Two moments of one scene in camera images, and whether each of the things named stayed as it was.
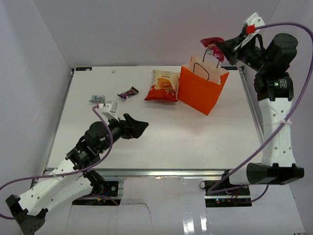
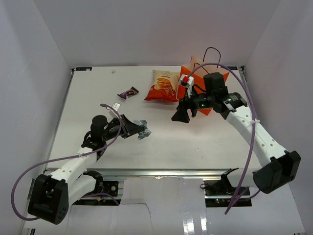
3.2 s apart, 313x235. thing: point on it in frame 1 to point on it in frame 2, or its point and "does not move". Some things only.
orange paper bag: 201,83 does not move
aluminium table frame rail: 192,173 does not move
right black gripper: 228,46 to 181,115
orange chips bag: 165,86 does not move
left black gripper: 136,128 does not move
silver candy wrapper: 98,99 to 145,132
